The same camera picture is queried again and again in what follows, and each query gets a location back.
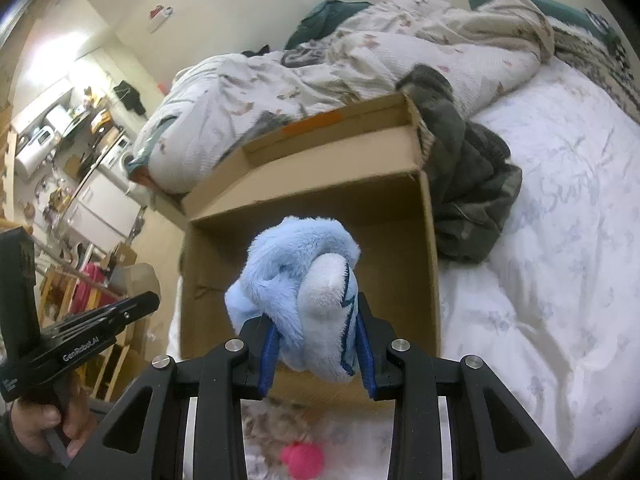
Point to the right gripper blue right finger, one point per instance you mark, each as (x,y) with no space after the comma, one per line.
(365,358)

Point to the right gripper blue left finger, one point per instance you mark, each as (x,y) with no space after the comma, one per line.
(269,359)

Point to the pink rubber duck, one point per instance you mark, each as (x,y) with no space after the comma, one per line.
(303,460)

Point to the brown cardboard box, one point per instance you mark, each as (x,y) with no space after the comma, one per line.
(360,165)

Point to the beige frilly fabric scrunchie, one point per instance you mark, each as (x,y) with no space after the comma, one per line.
(271,425)

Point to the person's left hand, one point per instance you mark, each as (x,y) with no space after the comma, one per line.
(31,422)

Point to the wooden shelf rack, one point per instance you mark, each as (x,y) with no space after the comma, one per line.
(62,293)

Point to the white kitchen cabinets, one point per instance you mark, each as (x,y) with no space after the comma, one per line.
(100,212)

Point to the white floral bed duvet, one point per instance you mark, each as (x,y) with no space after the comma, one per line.
(553,309)

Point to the camouflage dark green jacket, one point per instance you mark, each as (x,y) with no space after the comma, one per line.
(472,183)

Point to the white washing machine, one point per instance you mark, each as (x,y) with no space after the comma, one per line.
(113,163)

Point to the crumpled checkered beige quilt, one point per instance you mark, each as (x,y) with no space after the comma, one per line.
(223,100)

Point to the black hanging bag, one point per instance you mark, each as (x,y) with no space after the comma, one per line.
(129,97)

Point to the dark teal cloth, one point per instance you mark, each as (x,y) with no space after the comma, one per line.
(322,20)

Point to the black white striped blanket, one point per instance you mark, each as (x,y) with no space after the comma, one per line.
(600,56)

